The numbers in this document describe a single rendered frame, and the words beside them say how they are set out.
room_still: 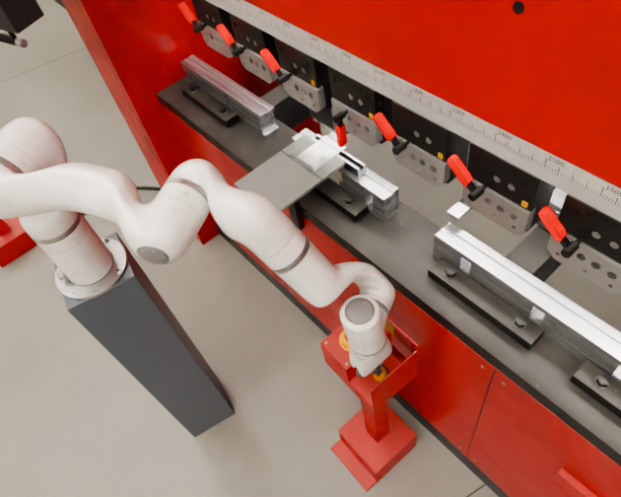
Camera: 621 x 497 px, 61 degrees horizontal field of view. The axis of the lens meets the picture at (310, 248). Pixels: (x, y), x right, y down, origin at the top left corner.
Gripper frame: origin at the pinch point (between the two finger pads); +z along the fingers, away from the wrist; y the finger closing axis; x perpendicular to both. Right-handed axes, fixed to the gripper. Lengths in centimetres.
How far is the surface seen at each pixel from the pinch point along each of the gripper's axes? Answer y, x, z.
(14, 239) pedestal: 76, -203, 61
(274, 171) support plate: -16, -55, -20
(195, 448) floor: 60, -51, 74
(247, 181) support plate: -8, -57, -21
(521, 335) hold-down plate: -27.1, 21.0, -9.8
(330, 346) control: 4.5, -12.4, 0.1
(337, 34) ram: -33, -37, -61
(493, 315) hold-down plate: -26.8, 13.3, -9.8
